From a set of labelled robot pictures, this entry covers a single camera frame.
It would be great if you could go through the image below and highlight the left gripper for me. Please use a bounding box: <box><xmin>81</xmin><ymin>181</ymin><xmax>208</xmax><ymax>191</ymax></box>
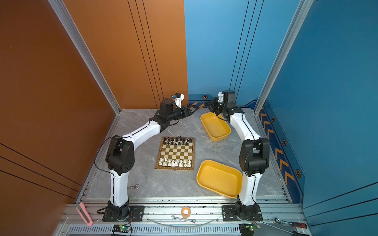
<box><xmin>167</xmin><ymin>104</ymin><xmax>198</xmax><ymax>123</ymax></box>

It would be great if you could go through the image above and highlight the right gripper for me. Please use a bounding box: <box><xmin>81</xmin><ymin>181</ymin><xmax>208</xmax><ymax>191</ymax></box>
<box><xmin>205</xmin><ymin>97</ymin><xmax>228</xmax><ymax>116</ymax></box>

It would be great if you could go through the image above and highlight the yellow tray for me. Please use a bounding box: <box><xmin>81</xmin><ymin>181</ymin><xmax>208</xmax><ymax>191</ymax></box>
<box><xmin>196</xmin><ymin>160</ymin><xmax>243</xmax><ymax>199</ymax></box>
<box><xmin>200</xmin><ymin>112</ymin><xmax>231</xmax><ymax>142</ymax></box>

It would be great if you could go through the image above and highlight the wooden chess board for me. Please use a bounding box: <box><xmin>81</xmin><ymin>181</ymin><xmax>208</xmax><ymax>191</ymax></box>
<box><xmin>155</xmin><ymin>136</ymin><xmax>195</xmax><ymax>171</ymax></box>

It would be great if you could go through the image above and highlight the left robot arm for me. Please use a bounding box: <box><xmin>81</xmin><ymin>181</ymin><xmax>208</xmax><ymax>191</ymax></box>
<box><xmin>105</xmin><ymin>95</ymin><xmax>198</xmax><ymax>219</ymax></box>

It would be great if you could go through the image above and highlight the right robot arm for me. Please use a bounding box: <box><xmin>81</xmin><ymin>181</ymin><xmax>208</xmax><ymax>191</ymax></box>
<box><xmin>207</xmin><ymin>90</ymin><xmax>270</xmax><ymax>221</ymax></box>

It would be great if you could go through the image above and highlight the green circuit board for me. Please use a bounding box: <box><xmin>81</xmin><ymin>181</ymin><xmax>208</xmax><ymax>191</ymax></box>
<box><xmin>112</xmin><ymin>224</ymin><xmax>132</xmax><ymax>236</ymax></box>

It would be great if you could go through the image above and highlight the silver wrench on table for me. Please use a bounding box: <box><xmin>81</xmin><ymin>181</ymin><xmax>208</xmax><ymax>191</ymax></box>
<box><xmin>128</xmin><ymin>184</ymin><xmax>139</xmax><ymax>190</ymax></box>

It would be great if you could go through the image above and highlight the orange tape roll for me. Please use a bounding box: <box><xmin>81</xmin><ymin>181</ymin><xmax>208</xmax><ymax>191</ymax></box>
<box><xmin>181</xmin><ymin>206</ymin><xmax>191</xmax><ymax>219</ymax></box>

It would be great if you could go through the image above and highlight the pink tool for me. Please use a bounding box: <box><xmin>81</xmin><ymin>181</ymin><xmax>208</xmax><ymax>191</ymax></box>
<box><xmin>76</xmin><ymin>202</ymin><xmax>93</xmax><ymax>227</ymax></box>

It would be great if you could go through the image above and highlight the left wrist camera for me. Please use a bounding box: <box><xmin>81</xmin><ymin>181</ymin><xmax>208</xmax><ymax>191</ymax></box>
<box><xmin>171</xmin><ymin>93</ymin><xmax>184</xmax><ymax>108</ymax></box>

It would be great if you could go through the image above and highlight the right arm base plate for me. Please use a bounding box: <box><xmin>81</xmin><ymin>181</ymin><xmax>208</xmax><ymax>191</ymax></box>
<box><xmin>221</xmin><ymin>206</ymin><xmax>263</xmax><ymax>222</ymax></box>

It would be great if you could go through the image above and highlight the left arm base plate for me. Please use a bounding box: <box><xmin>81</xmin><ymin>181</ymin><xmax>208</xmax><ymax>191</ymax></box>
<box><xmin>102</xmin><ymin>206</ymin><xmax>145</xmax><ymax>222</ymax></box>

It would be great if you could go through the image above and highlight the silver wrench on rail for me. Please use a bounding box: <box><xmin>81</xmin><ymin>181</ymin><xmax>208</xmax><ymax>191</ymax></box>
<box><xmin>171</xmin><ymin>215</ymin><xmax>196</xmax><ymax>223</ymax></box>

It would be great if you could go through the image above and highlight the red handled ratchet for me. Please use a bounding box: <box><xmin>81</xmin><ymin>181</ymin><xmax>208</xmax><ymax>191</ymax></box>
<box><xmin>273</xmin><ymin>218</ymin><xmax>308</xmax><ymax>229</ymax></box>

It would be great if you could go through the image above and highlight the aluminium corner post right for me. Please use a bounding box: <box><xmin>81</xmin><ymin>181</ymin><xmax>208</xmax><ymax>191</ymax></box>
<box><xmin>254</xmin><ymin>0</ymin><xmax>314</xmax><ymax>115</ymax></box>

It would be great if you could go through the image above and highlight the aluminium corner post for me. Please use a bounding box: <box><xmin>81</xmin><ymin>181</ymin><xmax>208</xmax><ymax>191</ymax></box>
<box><xmin>48</xmin><ymin>0</ymin><xmax>121</xmax><ymax>115</ymax></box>
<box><xmin>254</xmin><ymin>0</ymin><xmax>314</xmax><ymax>115</ymax></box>

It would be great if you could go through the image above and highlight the aluminium corner post left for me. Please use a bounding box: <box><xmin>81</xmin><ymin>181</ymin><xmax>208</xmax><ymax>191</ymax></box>
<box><xmin>48</xmin><ymin>0</ymin><xmax>121</xmax><ymax>115</ymax></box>

